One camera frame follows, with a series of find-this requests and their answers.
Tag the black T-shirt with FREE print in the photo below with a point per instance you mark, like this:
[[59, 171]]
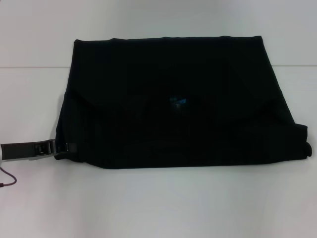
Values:
[[173, 111]]

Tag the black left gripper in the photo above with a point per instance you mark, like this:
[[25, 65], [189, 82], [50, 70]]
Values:
[[18, 151]]

